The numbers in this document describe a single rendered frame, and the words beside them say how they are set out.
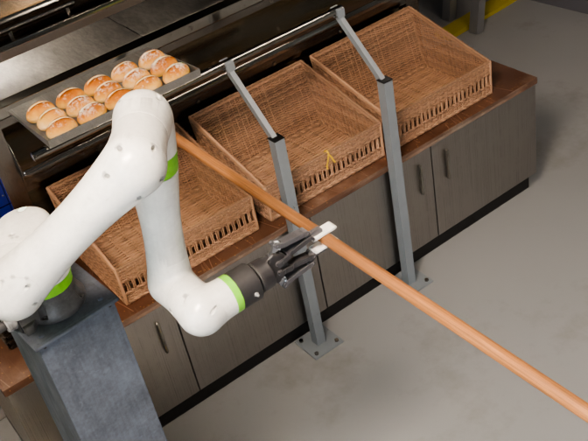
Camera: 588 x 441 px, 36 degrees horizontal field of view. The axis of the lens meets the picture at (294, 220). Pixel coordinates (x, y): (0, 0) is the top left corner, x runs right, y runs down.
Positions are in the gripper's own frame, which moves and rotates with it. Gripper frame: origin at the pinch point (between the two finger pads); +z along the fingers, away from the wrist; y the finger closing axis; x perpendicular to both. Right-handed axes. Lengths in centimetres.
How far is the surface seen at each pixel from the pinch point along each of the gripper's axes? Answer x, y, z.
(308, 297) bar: -79, 93, 39
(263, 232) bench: -86, 61, 31
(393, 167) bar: -79, 60, 87
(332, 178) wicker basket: -89, 58, 66
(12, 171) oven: -139, 25, -31
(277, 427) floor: -58, 120, 4
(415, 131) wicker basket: -88, 58, 107
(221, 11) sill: -139, 3, 62
